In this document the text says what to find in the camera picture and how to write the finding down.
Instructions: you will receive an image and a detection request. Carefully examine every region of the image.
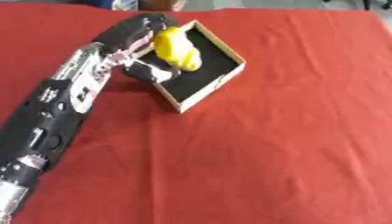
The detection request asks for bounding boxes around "tan cardboard box black inside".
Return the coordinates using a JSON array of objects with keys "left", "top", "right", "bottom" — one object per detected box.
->
[{"left": 133, "top": 19, "right": 249, "bottom": 114}]

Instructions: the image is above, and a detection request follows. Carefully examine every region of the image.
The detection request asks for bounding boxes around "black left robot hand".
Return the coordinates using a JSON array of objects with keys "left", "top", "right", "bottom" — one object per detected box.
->
[{"left": 90, "top": 12, "right": 183, "bottom": 85}]

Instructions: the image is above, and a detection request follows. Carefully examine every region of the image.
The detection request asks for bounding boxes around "yellow toy fruit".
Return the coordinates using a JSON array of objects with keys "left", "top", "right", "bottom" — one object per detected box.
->
[{"left": 151, "top": 26, "right": 204, "bottom": 73}]

